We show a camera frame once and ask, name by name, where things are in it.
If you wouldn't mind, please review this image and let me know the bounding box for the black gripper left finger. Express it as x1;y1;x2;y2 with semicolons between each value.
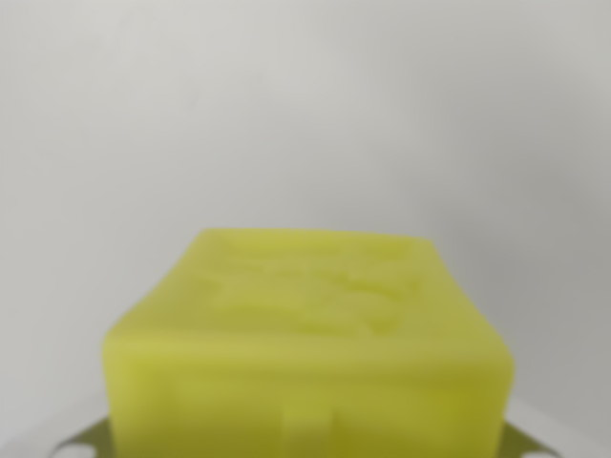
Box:
49;414;114;458

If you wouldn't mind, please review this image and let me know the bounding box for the yellow plastic cube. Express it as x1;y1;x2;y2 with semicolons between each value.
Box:
102;227;517;458

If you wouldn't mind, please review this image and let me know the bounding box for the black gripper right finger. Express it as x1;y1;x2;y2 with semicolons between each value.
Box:
497;420;562;458

